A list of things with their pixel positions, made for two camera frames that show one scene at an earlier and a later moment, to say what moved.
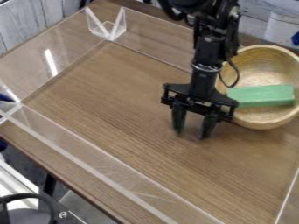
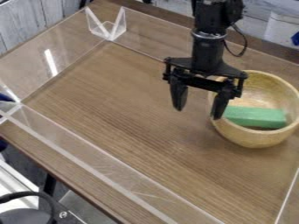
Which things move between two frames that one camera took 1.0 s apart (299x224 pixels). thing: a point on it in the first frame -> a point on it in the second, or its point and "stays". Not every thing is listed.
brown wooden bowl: (261, 65) -> (266, 90)
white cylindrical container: (282, 27) stays
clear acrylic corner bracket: (108, 30) stays
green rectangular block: (264, 95) -> (257, 115)
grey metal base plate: (77, 210) stays
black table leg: (50, 185) stays
